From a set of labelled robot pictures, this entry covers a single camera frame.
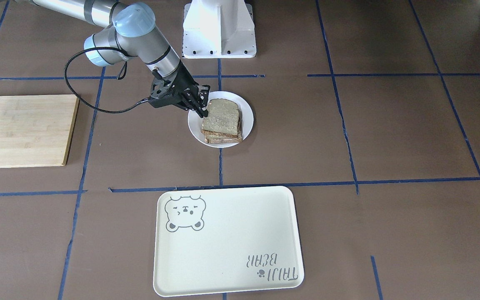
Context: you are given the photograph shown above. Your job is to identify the white round plate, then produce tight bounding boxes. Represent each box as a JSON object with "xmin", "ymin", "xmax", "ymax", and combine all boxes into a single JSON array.
[{"xmin": 188, "ymin": 91, "xmax": 255, "ymax": 148}]

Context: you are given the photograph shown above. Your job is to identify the cream bear tray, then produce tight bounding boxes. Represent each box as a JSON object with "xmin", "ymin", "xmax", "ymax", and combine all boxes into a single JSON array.
[{"xmin": 152, "ymin": 186, "xmax": 305, "ymax": 298}]

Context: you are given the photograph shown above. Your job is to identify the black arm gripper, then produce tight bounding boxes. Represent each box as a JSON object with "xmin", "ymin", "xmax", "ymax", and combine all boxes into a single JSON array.
[{"xmin": 149, "ymin": 67, "xmax": 211, "ymax": 118}]

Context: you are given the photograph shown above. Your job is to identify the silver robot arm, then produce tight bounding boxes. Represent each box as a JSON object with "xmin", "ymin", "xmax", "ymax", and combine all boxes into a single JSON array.
[{"xmin": 32, "ymin": 0, "xmax": 210, "ymax": 118}]

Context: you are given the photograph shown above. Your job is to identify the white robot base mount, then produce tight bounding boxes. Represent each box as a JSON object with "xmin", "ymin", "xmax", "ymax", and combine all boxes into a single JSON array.
[{"xmin": 182, "ymin": 0, "xmax": 257, "ymax": 59}]

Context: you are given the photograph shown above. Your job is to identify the bread slice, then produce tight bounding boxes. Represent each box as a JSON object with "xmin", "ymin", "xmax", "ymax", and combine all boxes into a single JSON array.
[
  {"xmin": 203, "ymin": 130, "xmax": 243, "ymax": 144},
  {"xmin": 201, "ymin": 98, "xmax": 241, "ymax": 138}
]

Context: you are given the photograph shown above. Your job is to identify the wooden cutting board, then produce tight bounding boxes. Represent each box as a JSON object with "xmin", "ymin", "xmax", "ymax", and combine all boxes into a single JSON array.
[{"xmin": 0, "ymin": 95, "xmax": 79, "ymax": 168}]

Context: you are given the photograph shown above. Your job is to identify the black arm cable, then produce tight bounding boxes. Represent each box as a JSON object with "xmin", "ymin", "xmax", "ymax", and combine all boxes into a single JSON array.
[{"xmin": 65, "ymin": 47, "xmax": 151, "ymax": 114}]

